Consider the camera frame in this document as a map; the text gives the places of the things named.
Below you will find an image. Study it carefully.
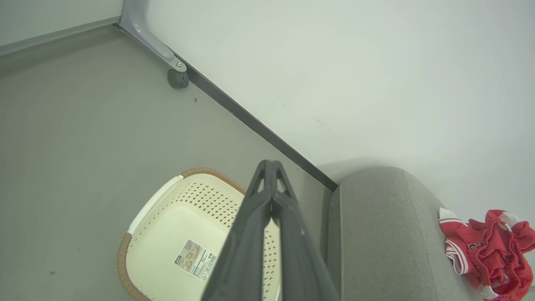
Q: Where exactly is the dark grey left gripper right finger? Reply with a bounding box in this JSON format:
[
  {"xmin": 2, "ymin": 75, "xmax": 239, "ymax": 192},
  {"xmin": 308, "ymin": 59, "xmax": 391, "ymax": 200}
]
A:
[{"xmin": 270, "ymin": 161, "xmax": 340, "ymax": 301}]

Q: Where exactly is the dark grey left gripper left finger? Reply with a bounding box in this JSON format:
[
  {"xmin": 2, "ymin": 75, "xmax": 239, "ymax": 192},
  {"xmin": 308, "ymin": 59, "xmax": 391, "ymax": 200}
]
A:
[{"xmin": 201, "ymin": 160, "xmax": 280, "ymax": 301}]

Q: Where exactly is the cream plastic laundry basket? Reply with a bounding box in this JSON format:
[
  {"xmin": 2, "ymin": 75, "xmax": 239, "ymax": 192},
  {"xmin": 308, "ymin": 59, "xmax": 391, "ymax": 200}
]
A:
[{"xmin": 117, "ymin": 168, "xmax": 281, "ymax": 301}]

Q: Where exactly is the paper label sticker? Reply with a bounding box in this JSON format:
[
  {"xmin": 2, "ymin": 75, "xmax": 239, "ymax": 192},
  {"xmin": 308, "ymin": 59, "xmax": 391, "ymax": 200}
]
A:
[{"xmin": 173, "ymin": 239, "xmax": 218, "ymax": 280}]

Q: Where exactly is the grey fabric sofa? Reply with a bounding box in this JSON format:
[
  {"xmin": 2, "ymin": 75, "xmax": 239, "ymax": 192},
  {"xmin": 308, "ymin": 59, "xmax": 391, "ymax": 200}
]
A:
[{"xmin": 327, "ymin": 167, "xmax": 485, "ymax": 301}]

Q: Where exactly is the black caster wheel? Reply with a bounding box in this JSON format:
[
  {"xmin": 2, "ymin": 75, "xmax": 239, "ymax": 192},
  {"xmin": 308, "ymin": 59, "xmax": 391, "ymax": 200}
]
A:
[{"xmin": 168, "ymin": 69, "xmax": 189, "ymax": 89}]

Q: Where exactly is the red and white jersey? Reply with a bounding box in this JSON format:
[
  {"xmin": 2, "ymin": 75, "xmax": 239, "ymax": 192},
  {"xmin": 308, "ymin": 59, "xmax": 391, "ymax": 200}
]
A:
[{"xmin": 438, "ymin": 208, "xmax": 535, "ymax": 301}]

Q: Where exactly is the grey metal frame leg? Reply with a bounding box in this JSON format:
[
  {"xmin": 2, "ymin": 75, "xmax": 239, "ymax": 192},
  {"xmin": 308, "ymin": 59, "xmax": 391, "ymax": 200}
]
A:
[{"xmin": 119, "ymin": 0, "xmax": 188, "ymax": 73}]

